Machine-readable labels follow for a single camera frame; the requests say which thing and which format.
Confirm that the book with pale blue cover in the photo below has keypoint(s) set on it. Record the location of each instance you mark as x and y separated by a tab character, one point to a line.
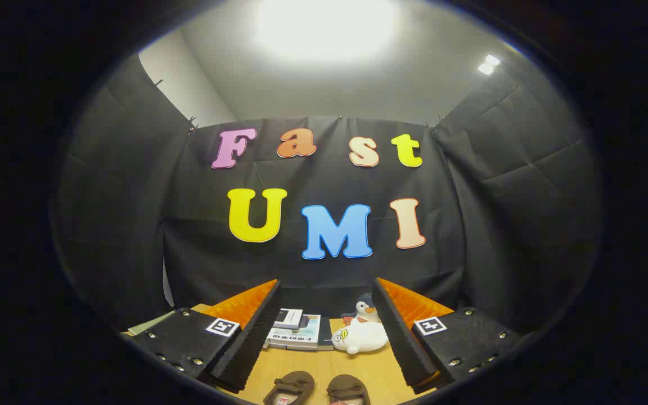
301	336

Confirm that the green fabric storage box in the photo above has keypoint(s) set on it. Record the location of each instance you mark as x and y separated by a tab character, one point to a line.
152	324

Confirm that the black backdrop cloth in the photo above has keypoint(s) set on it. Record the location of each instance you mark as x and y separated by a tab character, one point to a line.
324	185

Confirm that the book with night photo cover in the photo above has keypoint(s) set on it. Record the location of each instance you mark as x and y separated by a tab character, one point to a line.
288	318

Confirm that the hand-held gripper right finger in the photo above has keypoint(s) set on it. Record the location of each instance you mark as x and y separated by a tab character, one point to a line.
400	343

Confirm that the large ceiling light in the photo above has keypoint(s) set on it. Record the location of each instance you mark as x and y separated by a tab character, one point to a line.
327	25

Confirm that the black cover book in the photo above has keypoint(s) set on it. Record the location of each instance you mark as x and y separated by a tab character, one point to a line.
327	340

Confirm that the brown fuzzy shoe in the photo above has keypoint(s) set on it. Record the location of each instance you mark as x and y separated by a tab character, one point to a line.
349	385
293	382

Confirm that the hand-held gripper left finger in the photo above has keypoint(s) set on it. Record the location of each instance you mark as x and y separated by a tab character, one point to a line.
256	337

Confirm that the penguin plush toy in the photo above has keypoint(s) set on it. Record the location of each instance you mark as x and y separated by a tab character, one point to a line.
366	308

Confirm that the small ceiling spotlight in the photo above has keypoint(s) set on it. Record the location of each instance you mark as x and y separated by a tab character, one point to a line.
489	64

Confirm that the white round plush toy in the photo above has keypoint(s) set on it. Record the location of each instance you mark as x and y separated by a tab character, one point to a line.
366	336

